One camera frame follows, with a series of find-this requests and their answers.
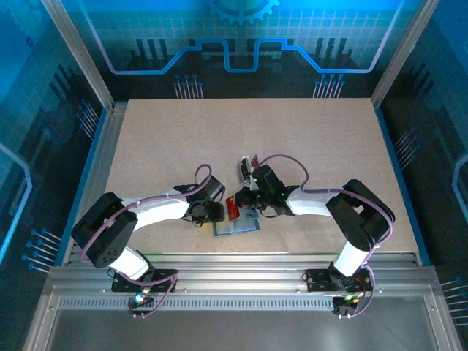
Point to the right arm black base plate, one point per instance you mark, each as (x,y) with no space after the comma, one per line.
(316,281)

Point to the aluminium frame rail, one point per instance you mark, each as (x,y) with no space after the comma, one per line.
(237,274)

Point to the aluminium corner post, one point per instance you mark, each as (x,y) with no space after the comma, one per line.
(78,55)
(402,55)

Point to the grey metal shelf panel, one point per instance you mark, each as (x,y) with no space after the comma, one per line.
(237,329)

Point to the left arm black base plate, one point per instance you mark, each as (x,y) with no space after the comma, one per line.
(120,283)

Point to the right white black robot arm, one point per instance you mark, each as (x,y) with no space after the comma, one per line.
(311,204)

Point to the aluminium side rail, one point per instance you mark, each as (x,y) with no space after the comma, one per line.
(106,146)

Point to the teal card holder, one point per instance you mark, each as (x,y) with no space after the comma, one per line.
(241,228)

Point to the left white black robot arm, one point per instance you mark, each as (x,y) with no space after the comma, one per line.
(161,212)

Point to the black connector box with LED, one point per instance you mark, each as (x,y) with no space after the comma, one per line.
(140,300)
(342,305)

